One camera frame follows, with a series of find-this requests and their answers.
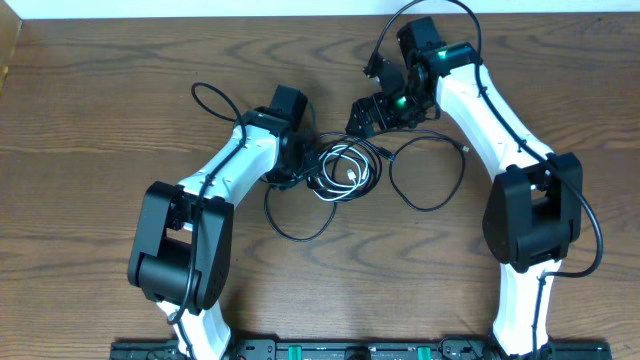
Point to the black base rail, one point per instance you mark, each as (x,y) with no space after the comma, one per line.
(449,348)

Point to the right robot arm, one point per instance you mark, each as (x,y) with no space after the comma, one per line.
(534,208)

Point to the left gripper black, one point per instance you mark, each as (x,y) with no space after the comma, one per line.
(311,146)

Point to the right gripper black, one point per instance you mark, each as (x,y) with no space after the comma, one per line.
(379,101)

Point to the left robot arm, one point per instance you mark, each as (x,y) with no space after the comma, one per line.
(181,252)

